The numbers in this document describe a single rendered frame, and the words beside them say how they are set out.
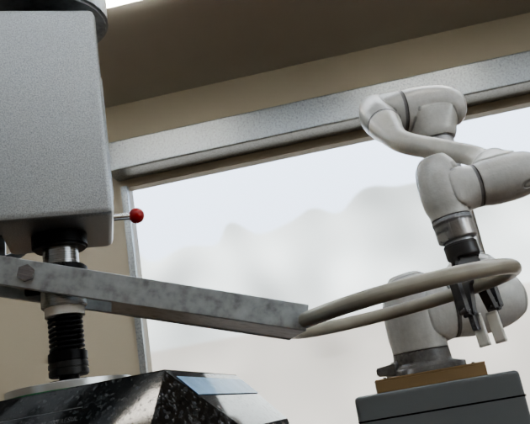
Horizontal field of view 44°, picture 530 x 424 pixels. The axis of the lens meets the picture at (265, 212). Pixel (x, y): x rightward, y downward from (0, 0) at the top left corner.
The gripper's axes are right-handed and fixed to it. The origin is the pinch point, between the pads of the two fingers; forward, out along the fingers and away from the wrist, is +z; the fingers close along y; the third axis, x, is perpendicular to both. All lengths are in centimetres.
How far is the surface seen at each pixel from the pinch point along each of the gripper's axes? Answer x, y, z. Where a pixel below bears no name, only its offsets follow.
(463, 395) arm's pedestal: -18.8, -5.3, 12.6
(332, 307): 9.2, 46.0, -8.8
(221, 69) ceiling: -373, -184, -314
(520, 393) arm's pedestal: -10.9, -15.5, 15.2
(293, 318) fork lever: -0.2, 48.5, -9.4
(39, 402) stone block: 9, 96, -3
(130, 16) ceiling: -314, -75, -319
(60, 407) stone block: 12, 94, -1
